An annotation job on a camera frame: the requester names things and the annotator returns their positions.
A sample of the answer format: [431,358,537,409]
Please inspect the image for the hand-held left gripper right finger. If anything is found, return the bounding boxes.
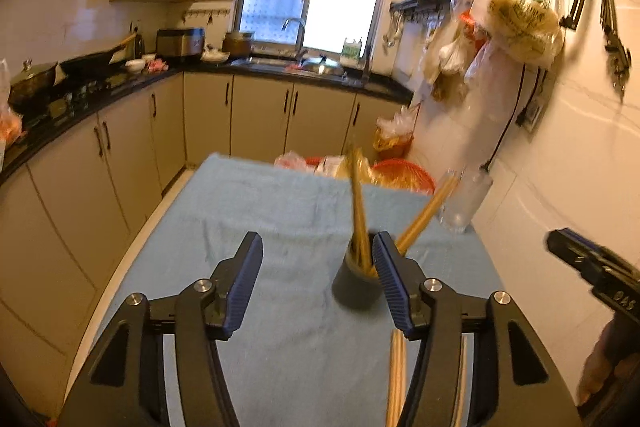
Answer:
[371,231,583,427]

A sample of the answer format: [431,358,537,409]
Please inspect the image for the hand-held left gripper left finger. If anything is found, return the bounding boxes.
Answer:
[59,231,264,427]

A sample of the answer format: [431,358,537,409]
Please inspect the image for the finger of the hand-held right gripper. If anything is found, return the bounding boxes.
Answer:
[547,232,603,278]
[560,228,613,258]

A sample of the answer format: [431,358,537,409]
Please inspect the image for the dark grey utensil holder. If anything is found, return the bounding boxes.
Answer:
[331,231,386,312]

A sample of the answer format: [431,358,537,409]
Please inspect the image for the group of bamboo chopsticks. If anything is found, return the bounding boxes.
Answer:
[344,146,471,427]

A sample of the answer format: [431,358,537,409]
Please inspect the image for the person's right hand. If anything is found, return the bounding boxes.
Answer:
[577,319,640,408]

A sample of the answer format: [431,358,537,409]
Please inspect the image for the blue towel cloth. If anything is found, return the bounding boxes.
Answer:
[65,152,506,427]

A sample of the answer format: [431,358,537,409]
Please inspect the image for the clear glass mug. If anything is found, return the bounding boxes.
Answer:
[439,166,495,234]

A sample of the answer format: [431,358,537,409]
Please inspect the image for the red plastic basket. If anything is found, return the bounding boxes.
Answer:
[372,159,436,195]

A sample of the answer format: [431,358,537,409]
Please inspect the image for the white plastic bag red print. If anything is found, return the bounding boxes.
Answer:
[274,151,351,178]

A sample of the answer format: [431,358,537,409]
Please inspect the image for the beige base cabinets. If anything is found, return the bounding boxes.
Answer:
[0,72,408,418]

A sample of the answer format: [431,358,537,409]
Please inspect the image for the black stone countertop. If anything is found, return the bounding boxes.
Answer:
[0,54,415,188]

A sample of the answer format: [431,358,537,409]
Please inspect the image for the clear hanging plastic bag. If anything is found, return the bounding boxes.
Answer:
[437,27,476,75]
[462,39,506,82]

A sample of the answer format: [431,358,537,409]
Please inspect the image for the plastic bag brown contents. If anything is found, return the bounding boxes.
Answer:
[430,67,471,102]

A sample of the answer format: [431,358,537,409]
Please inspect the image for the hanging plastic bags with food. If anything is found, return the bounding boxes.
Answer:
[472,0,566,70]

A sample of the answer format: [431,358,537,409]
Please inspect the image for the steel pot lid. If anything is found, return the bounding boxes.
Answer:
[300,57,346,78]

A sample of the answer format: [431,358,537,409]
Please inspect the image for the dark cooking pot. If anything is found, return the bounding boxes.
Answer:
[222,31,255,56]

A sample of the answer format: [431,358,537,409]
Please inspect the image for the green dish soap bottle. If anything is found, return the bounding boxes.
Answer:
[340,38,363,62]

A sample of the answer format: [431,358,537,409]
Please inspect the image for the black gas stove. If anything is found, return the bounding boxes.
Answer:
[20,74,136,122]

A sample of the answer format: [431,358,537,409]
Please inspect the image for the silver toaster oven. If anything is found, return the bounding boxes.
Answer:
[156,27,207,58]

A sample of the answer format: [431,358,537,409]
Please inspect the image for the chrome sink faucet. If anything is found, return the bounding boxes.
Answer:
[281,18,308,60]

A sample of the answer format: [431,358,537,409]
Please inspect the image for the hanging steel ladle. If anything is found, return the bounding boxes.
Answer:
[382,14,406,48]

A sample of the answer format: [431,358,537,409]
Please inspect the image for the plastic bags on counter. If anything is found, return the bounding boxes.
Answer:
[0,59,23,158]

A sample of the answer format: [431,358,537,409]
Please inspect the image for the lidded cooking pot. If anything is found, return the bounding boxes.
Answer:
[9,61,58,105]

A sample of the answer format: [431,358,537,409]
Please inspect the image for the black power plug with cable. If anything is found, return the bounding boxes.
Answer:
[477,62,528,178]

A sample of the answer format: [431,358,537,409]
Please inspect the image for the wall power outlet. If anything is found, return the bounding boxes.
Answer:
[515,99,546,132]

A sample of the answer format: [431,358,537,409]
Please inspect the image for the black wok wooden handle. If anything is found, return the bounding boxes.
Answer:
[59,32,138,78]

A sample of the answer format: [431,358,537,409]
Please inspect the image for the utensil hook rail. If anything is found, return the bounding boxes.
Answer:
[182,8,233,25]

